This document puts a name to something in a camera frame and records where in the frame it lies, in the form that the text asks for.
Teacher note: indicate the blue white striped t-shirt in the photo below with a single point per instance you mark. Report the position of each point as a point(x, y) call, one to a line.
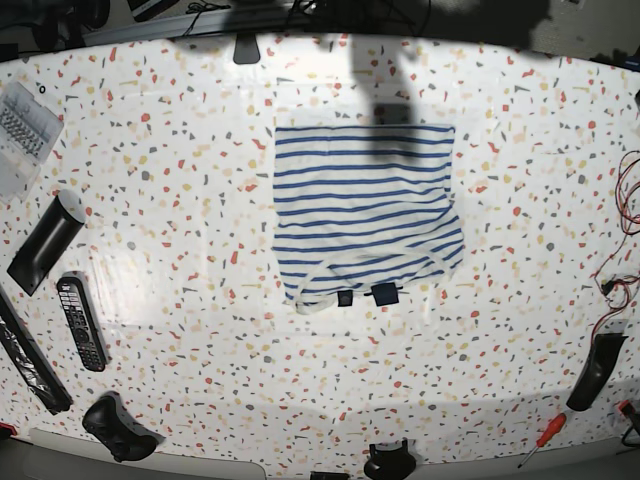
point(363, 211)

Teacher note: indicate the grey clamp at table edge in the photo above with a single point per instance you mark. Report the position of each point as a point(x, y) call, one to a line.
point(246, 49)

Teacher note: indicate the black tv remote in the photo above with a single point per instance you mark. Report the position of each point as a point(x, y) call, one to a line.
point(82, 321)

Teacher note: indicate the black cylinder speaker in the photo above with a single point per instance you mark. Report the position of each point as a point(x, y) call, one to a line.
point(53, 233)

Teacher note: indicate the black game controller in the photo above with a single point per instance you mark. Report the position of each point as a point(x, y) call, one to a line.
point(103, 421)

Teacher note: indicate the long black flat bar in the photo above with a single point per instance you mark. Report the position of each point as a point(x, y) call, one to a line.
point(30, 362)

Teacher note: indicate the clear plastic screw box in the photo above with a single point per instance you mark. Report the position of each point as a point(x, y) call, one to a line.
point(31, 123)

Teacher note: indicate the small red black clip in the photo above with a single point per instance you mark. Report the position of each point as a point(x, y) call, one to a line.
point(627, 408)

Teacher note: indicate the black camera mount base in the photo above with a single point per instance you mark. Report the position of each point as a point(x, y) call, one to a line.
point(390, 462)

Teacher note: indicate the red handled screwdriver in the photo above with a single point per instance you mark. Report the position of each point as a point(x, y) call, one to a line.
point(552, 429)

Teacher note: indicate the black curved handle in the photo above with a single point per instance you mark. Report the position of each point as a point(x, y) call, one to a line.
point(599, 366)

